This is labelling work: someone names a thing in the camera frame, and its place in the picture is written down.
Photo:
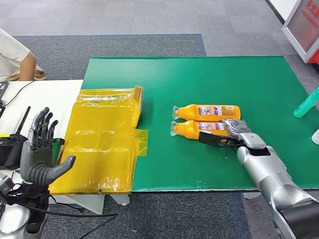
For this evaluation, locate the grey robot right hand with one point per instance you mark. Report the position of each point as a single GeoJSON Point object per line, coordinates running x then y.
{"type": "Point", "coordinates": [235, 127]}

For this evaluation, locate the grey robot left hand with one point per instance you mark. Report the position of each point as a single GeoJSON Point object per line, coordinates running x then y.
{"type": "Point", "coordinates": [35, 170]}

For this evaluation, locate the orange bottle with clear cap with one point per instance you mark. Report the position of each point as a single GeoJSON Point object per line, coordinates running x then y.
{"type": "Point", "coordinates": [192, 112]}
{"type": "Point", "coordinates": [189, 129]}

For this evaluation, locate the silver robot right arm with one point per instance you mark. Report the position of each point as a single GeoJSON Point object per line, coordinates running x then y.
{"type": "Point", "coordinates": [277, 178]}

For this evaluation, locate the teal plastic bottle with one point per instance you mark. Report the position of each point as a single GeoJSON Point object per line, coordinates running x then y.
{"type": "Point", "coordinates": [306, 105]}

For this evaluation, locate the white plastic bottle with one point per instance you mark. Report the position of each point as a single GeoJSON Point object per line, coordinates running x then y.
{"type": "Point", "coordinates": [316, 137]}

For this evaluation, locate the black router with antenna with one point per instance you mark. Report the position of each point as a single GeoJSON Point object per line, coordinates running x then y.
{"type": "Point", "coordinates": [10, 148]}

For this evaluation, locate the green table mat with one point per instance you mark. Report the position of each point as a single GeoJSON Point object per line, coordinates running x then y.
{"type": "Point", "coordinates": [199, 79]}

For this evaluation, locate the yellow taped cardboard box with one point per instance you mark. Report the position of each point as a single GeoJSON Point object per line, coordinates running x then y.
{"type": "Point", "coordinates": [100, 138]}

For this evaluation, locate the dark laptop corner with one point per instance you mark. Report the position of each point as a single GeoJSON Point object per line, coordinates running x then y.
{"type": "Point", "coordinates": [3, 88]}

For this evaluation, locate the red and white sign stand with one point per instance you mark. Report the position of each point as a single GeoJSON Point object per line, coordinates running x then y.
{"type": "Point", "coordinates": [302, 29]}

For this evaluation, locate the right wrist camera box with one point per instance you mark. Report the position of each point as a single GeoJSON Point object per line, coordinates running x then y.
{"type": "Point", "coordinates": [210, 138]}

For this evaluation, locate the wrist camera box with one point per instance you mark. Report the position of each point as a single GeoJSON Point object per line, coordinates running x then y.
{"type": "Point", "coordinates": [5, 186]}
{"type": "Point", "coordinates": [210, 138]}

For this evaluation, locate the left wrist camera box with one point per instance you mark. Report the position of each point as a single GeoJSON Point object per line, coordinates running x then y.
{"type": "Point", "coordinates": [5, 186]}

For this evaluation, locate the white table leg bracket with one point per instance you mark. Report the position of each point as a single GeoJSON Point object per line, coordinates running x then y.
{"type": "Point", "coordinates": [87, 204]}

